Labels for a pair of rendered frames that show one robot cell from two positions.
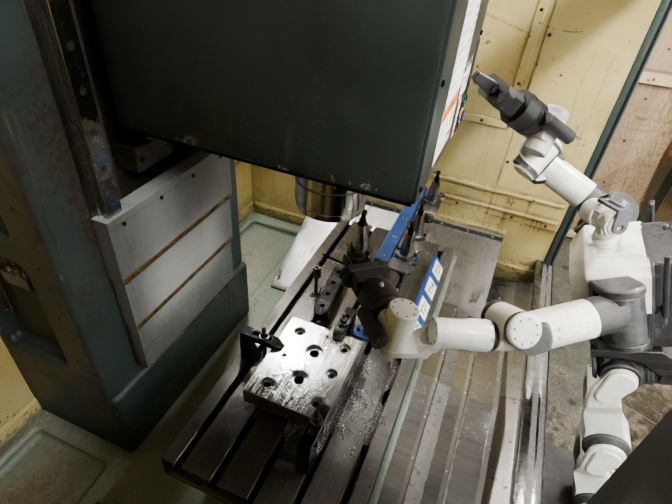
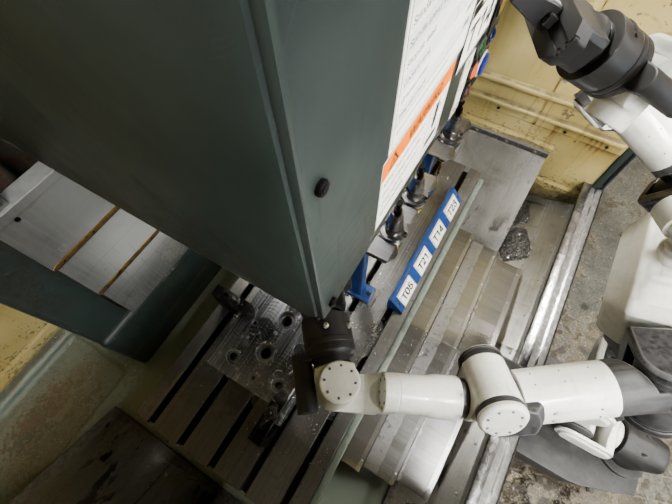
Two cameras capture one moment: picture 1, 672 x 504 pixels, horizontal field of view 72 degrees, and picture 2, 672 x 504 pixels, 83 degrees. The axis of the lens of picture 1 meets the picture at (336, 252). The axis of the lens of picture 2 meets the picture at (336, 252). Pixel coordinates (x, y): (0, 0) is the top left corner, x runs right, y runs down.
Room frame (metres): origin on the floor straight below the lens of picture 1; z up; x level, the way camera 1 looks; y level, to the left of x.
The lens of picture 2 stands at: (0.60, -0.18, 1.97)
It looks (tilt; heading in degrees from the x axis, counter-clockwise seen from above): 63 degrees down; 14
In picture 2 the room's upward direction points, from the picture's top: 3 degrees counter-clockwise
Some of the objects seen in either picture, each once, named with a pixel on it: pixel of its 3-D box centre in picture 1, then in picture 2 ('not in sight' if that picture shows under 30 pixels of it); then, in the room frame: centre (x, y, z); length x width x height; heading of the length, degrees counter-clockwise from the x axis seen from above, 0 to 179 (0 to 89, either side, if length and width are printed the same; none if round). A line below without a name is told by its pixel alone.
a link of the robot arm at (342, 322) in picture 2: (372, 286); (323, 309); (0.81, -0.09, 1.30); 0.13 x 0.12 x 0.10; 111
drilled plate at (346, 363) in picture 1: (306, 369); (277, 338); (0.81, 0.05, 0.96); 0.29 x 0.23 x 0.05; 161
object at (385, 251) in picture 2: (400, 266); (382, 249); (0.99, -0.18, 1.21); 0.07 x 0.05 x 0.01; 71
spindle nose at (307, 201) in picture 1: (331, 180); not in sight; (0.88, 0.02, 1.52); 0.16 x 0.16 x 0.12
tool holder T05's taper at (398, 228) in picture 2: (408, 242); (395, 220); (1.04, -0.20, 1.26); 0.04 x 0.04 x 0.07
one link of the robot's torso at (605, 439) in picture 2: not in sight; (587, 421); (0.87, -1.11, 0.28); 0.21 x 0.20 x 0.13; 71
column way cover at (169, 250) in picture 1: (182, 254); (143, 208); (1.03, 0.44, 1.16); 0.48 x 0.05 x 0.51; 161
